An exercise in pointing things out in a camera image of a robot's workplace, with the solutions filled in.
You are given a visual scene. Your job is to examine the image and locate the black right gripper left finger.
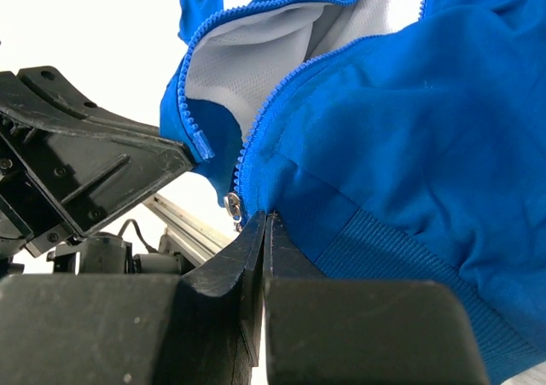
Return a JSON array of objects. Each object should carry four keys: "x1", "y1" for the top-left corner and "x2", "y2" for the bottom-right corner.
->
[{"x1": 1, "y1": 213, "x2": 266, "y2": 384}]

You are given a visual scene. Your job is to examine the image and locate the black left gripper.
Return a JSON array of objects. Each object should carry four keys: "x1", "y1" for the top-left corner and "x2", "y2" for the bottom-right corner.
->
[{"x1": 1, "y1": 66, "x2": 194, "y2": 257}]

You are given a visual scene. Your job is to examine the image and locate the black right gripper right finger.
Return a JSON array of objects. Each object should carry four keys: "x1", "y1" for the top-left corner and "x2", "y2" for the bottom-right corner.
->
[{"x1": 263, "y1": 213, "x2": 489, "y2": 384}]

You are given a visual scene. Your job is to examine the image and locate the blue white red hooded jacket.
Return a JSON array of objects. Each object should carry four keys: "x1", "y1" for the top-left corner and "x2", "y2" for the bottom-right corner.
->
[{"x1": 160, "y1": 0, "x2": 545, "y2": 383}]

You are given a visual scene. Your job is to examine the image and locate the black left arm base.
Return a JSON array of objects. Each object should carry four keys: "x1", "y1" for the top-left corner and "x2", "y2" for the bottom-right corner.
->
[{"x1": 46, "y1": 219, "x2": 200, "y2": 276}]

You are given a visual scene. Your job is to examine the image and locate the aluminium table frame rail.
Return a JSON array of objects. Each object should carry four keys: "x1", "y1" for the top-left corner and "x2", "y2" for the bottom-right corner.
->
[{"x1": 142, "y1": 194, "x2": 232, "y2": 267}]

